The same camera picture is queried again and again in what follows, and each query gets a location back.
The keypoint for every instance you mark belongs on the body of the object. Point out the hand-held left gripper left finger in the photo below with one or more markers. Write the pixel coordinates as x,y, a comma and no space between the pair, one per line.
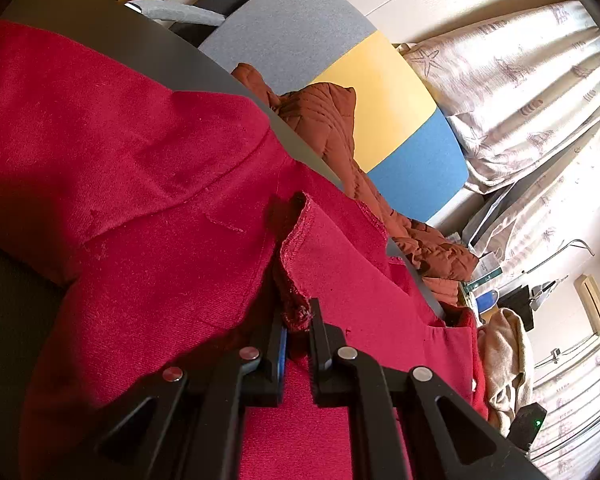
281,355

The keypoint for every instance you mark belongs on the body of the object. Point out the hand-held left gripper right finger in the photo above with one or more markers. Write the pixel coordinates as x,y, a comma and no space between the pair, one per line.
320,355

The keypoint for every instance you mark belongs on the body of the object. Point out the red wool garment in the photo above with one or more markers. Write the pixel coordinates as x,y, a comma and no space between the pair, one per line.
155,185

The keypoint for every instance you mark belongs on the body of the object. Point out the white sheer curtain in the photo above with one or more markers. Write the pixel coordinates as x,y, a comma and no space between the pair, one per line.
580,410

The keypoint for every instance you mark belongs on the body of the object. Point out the beige cloth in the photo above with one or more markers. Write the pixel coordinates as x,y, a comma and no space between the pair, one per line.
505,355

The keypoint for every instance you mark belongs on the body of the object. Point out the black box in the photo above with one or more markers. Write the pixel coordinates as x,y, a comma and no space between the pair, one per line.
515,307

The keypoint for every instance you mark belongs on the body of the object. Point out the white green packet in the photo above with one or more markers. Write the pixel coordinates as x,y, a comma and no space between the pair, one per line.
487,270

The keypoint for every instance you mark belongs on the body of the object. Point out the rust quilted jacket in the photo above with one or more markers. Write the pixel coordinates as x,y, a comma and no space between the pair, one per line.
325,120

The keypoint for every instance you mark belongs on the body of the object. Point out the grey yellow blue chair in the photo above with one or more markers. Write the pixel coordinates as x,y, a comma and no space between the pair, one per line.
290,25

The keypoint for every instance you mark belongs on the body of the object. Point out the patterned beige curtain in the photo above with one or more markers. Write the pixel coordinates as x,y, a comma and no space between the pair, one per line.
520,90

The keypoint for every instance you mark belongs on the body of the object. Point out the wall air conditioner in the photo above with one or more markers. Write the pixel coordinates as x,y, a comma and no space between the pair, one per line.
592,302

